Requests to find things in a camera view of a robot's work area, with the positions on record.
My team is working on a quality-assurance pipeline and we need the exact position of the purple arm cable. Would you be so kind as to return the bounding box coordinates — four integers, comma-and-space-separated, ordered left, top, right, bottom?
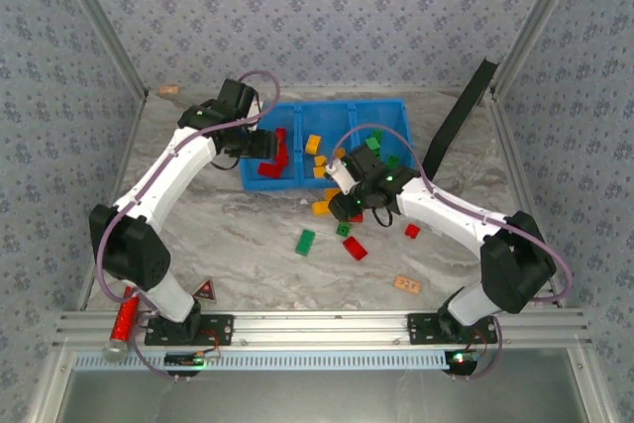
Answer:
330, 124, 575, 382
96, 69, 282, 380

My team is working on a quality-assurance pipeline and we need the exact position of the slotted light blue cable duct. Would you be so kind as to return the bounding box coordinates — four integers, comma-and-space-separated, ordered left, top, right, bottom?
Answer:
71, 349, 470, 372

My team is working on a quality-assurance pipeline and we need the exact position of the aluminium frame post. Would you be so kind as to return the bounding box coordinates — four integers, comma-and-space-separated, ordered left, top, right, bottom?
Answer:
47, 0, 151, 100
492, 0, 590, 95

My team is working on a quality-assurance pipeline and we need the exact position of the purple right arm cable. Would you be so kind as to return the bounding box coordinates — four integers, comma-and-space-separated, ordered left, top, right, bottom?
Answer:
330, 124, 575, 382

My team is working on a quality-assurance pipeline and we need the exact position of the aluminium side rail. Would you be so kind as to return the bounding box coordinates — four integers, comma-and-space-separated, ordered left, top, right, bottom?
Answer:
487, 90, 569, 310
76, 93, 150, 313

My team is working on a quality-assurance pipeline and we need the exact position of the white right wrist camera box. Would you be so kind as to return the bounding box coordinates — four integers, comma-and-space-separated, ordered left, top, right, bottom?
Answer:
324, 158, 356, 196

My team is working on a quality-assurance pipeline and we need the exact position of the green six-stud lego brick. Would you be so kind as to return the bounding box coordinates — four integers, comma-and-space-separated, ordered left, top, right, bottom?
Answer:
295, 229, 317, 256

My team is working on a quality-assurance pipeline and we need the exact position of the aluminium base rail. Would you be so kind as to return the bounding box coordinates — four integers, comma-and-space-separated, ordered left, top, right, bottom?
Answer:
52, 308, 593, 351

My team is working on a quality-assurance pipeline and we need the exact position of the blue three-compartment plastic container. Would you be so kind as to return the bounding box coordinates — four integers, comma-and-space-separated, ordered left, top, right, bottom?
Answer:
239, 97, 418, 192

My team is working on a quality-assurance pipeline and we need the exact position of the red glitter cylinder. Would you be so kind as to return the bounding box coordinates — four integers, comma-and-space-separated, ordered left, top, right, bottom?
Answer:
102, 285, 143, 363

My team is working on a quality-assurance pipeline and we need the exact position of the triangular red warning sign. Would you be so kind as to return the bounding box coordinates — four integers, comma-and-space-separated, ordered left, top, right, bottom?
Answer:
191, 279, 219, 303

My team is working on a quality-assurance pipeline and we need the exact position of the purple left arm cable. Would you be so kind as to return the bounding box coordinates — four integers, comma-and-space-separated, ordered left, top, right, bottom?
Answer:
96, 69, 282, 380

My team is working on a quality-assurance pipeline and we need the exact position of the orange brick on table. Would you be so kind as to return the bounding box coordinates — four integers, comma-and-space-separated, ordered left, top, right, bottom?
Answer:
393, 275, 423, 295

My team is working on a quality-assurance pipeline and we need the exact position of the thin red black wire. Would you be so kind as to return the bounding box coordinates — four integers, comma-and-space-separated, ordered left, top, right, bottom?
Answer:
197, 328, 224, 360
465, 328, 496, 360

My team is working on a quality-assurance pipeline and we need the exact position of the black flat strip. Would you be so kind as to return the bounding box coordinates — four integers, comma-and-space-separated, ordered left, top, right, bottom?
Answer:
420, 56, 500, 181

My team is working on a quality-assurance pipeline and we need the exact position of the small circuit board green light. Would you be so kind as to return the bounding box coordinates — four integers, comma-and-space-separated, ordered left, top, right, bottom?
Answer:
444, 349, 479, 374
163, 351, 207, 369

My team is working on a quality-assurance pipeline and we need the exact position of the aluminium back rail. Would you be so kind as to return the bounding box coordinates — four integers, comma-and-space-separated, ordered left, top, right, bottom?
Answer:
146, 85, 496, 96

